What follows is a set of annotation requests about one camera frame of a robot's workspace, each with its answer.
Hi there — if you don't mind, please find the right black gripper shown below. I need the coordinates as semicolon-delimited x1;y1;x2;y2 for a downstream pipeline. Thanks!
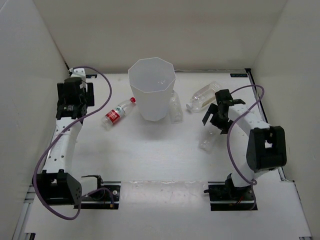
202;103;235;135

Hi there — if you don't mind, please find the clear crushed plastic bottle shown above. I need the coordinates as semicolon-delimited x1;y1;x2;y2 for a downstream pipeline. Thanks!
198;129;217;153

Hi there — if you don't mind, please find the large white cap bottle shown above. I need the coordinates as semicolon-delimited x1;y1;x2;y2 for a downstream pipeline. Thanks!
186;81;222;113

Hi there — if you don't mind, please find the red label plastic bottle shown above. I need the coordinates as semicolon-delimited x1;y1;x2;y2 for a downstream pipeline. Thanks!
101;97;136;130

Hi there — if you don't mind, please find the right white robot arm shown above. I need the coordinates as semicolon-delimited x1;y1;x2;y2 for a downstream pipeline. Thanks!
202;89;287;201

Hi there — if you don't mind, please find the white octagonal plastic bin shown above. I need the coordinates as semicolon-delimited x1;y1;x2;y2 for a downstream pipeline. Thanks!
128;57;176;122

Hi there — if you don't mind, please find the left blue logo sticker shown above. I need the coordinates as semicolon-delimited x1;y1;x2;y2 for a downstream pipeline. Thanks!
86;74;98;79

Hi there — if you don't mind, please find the blue logo sticker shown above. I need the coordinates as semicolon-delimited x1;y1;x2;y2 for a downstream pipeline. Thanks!
230;73;248;78
86;74;98;79

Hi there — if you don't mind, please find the small clear plastic bottle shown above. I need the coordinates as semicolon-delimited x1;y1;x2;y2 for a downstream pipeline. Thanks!
168;90;184;124

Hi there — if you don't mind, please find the right blue logo sticker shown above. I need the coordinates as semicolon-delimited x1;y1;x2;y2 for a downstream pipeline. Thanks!
230;73;248;78

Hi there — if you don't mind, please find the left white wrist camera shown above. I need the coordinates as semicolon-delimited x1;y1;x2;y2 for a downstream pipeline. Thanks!
68;67;86;80

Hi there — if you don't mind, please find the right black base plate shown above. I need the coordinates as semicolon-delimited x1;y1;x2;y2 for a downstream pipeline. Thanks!
203;182;258;212

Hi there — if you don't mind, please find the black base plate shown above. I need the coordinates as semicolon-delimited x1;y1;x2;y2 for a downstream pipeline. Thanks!
203;182;258;212
81;181;121;210

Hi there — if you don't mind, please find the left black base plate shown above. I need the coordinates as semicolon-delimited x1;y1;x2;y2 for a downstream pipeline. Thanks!
81;181;121;210

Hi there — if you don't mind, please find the left aluminium frame rail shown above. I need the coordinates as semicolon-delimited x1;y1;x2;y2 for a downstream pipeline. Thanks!
12;73;81;240

